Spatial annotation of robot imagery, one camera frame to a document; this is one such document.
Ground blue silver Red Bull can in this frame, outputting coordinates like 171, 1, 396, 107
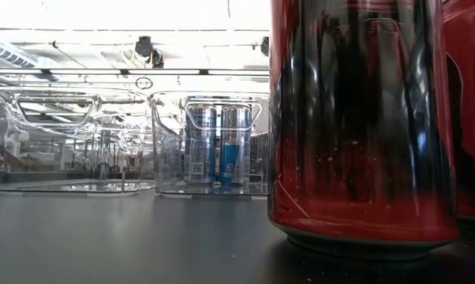
219, 104, 253, 185
184, 103, 219, 185

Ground clear plastic storage bin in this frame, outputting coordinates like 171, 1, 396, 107
150, 90, 270, 196
0, 85, 156, 194

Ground red Coca-Cola can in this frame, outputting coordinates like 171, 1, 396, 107
442, 0, 475, 222
267, 0, 459, 261

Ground horizontal metal crossbar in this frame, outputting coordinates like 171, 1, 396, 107
0, 67, 270, 77

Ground ribbed metal air duct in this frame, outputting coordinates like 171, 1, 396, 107
0, 38, 61, 82

